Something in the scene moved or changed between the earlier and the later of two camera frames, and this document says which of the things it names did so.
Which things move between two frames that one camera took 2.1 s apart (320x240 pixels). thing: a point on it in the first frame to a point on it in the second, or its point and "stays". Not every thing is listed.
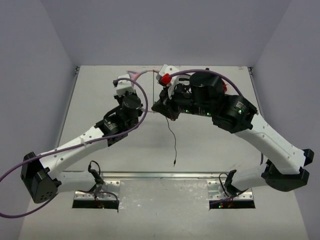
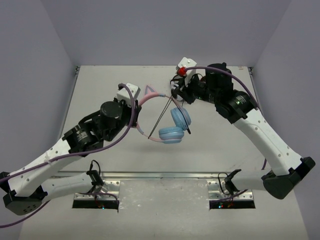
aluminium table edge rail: (175, 175) stays
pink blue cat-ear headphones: (133, 75) to (180, 118)
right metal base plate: (215, 191) stays
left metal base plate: (109, 191) stays
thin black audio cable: (166, 118) to (163, 112)
